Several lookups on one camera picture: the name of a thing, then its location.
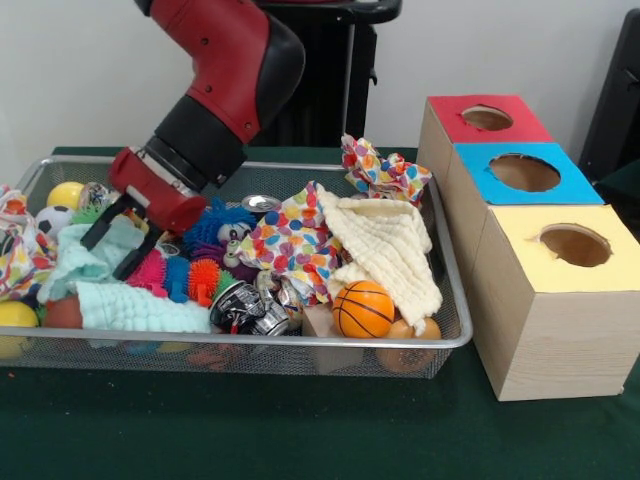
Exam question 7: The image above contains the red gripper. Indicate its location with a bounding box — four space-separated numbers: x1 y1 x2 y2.
79 146 209 281

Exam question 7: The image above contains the mint muslin cloth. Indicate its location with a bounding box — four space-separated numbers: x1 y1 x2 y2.
37 219 211 335

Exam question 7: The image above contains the cream muslin cloth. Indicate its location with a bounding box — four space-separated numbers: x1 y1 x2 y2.
319 184 444 336

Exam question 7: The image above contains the colourful dotted cloth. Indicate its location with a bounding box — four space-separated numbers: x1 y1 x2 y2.
341 134 434 206
234 180 346 306

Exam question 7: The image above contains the shallow clear mesh bin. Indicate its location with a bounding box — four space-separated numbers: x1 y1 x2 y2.
0 154 474 380

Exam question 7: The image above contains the wooden box with three holes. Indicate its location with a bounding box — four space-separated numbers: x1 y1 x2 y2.
415 93 640 403

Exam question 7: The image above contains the small soccer ball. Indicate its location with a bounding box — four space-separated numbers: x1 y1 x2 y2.
34 204 76 239

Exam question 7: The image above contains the yellow ball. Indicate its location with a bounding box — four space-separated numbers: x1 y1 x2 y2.
46 181 86 210

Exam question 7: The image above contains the multicolour spiky caterpillar toy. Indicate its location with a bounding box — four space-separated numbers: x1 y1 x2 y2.
127 249 236 306

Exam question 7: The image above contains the white colourful patterned cloth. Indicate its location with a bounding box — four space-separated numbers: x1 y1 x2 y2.
0 184 59 304

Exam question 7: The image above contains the crushed black drink can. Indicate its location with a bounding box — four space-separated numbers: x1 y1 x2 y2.
208 279 291 337

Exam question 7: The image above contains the orange toy basketball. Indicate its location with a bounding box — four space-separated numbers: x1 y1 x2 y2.
332 279 396 340

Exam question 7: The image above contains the dark green tablecloth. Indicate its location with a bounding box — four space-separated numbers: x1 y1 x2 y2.
0 144 640 480

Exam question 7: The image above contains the toy burger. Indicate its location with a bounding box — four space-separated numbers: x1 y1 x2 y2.
377 317 442 374

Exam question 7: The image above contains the side table with green cloth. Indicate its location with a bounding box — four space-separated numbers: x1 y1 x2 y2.
592 158 640 214

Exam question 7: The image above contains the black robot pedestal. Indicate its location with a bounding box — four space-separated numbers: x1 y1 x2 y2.
259 0 404 148

